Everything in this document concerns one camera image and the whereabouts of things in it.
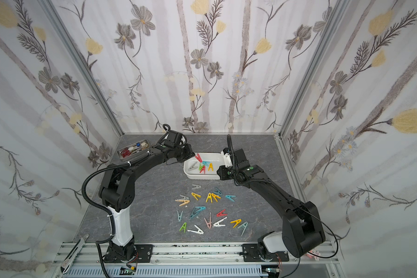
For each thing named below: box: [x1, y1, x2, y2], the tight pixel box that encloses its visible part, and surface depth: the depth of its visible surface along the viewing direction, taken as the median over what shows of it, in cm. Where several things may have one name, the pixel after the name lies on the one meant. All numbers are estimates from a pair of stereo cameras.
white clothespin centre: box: [212, 216, 228, 228], surface depth 84 cm
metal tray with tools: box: [116, 139, 151, 163], surface depth 113 cm
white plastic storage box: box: [183, 152, 226, 181], surface depth 104 cm
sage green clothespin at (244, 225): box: [237, 221, 249, 237], surface depth 83 cm
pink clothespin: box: [203, 211, 212, 229], surface depth 84 cm
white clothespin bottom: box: [187, 224, 205, 235], surface depth 81 cm
